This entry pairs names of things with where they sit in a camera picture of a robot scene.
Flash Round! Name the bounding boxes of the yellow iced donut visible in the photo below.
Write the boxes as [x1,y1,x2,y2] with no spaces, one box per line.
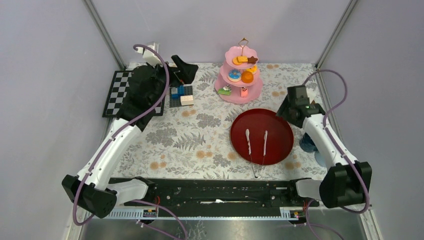
[246,65,258,75]

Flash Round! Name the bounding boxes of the grey lego pillar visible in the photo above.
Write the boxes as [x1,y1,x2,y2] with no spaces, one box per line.
[170,87,179,99]

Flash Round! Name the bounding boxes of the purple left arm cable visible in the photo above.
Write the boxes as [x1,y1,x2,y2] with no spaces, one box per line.
[72,44,190,240]

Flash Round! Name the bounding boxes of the square yellow cracker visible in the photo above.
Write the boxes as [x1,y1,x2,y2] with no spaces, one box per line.
[238,56,248,64]

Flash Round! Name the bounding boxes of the blue lego brick on base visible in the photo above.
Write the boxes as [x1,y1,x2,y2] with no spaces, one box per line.
[173,85,185,99]

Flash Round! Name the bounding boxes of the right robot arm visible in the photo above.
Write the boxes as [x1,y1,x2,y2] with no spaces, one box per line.
[276,85,372,209]

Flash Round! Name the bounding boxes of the dark blue mug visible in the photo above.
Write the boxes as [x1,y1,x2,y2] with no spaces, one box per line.
[299,133,318,153]

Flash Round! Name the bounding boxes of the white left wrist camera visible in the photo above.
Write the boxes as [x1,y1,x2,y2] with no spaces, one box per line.
[135,42,162,67]

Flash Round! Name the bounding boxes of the dark red round tray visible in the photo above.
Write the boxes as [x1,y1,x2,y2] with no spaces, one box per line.
[229,108,294,166]

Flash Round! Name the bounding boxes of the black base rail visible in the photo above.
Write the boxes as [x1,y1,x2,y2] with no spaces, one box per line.
[109,177,332,220]

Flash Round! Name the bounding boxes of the pink layered cake slice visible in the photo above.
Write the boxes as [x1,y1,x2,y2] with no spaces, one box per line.
[240,87,249,98]

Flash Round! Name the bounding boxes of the light blue mug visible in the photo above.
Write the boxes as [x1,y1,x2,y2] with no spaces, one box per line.
[314,151,327,168]

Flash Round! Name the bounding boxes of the black and white chessboard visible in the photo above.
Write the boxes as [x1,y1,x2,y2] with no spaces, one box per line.
[103,66,166,121]

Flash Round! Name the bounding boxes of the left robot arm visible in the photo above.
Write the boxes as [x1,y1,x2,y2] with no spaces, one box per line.
[61,55,199,218]

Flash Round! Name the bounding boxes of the white handled metal tongs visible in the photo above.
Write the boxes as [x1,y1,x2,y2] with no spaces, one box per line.
[245,128,269,179]

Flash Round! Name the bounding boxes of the orange round tart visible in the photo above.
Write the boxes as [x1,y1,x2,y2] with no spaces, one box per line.
[241,70,254,84]

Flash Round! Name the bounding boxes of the round yellow biscuit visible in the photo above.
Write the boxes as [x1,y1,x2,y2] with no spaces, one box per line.
[232,57,242,66]

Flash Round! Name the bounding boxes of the cream lego brick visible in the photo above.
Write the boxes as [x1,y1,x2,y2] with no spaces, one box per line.
[180,95,194,106]

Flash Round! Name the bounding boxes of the pink three-tier cake stand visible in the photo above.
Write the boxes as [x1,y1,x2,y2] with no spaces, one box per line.
[214,38,263,104]

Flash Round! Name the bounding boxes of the green cake slice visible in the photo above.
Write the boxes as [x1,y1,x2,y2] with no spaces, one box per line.
[217,85,232,96]

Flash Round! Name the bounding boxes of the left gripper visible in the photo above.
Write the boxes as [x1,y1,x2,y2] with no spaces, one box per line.
[147,55,199,105]

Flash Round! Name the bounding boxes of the brown star cookie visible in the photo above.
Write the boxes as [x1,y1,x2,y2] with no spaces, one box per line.
[247,56,258,65]

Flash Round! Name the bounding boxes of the blue iced donut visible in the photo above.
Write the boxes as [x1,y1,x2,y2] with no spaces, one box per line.
[227,69,242,82]

